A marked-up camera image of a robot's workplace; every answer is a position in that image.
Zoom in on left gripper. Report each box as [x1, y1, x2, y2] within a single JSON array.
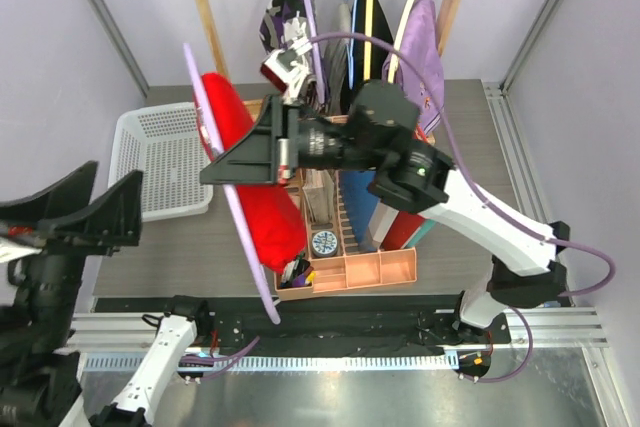
[[0, 155, 145, 347]]

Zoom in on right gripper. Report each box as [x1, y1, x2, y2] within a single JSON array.
[[199, 97, 383, 190]]

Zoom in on lilac hanger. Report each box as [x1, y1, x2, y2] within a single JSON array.
[[303, 0, 327, 106], [183, 43, 281, 325]]

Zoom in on red trousers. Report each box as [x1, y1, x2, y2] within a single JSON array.
[[201, 73, 306, 274]]

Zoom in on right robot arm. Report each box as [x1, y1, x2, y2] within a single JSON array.
[[200, 81, 569, 343]]

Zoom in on cream hanger right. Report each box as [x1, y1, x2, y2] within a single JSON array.
[[394, 0, 444, 90]]

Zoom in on blue hanger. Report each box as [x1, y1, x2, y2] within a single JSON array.
[[347, 0, 359, 89]]

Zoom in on cream yellow hanger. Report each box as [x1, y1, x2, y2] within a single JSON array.
[[363, 0, 374, 81]]

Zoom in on beige book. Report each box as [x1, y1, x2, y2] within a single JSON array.
[[302, 169, 334, 224]]

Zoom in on white plastic basket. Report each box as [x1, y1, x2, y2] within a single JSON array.
[[108, 102, 214, 222]]

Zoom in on round patterned tin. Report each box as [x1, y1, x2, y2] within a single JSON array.
[[311, 230, 339, 258]]

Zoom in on blue file folder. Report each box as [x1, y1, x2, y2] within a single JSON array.
[[339, 171, 399, 252]]

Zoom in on pens in organizer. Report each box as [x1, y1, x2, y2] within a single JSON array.
[[279, 253, 314, 289]]

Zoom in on grey garment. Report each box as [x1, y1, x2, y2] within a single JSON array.
[[324, 1, 351, 116]]

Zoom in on pink desk organizer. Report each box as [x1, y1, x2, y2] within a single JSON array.
[[274, 169, 417, 301]]

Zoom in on purple camouflage garment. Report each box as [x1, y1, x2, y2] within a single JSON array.
[[258, 0, 321, 98]]

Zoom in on red file folder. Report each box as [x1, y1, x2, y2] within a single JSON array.
[[379, 121, 436, 252]]

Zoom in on black garment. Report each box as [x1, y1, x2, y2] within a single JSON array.
[[344, 0, 396, 98]]

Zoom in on teal folder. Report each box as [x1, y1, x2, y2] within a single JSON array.
[[405, 219, 435, 248]]

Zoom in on lilac purple garment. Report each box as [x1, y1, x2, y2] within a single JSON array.
[[393, 0, 445, 135]]

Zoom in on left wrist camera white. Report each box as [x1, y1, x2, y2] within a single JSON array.
[[0, 234, 43, 264]]

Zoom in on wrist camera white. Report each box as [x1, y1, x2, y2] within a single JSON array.
[[0, 234, 43, 264], [260, 37, 312, 100]]

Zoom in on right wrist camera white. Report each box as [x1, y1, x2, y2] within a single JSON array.
[[260, 37, 312, 100]]

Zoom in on white slotted cable duct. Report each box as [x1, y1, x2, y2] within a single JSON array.
[[83, 351, 459, 373]]

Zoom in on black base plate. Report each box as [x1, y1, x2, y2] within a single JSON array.
[[94, 294, 511, 356]]

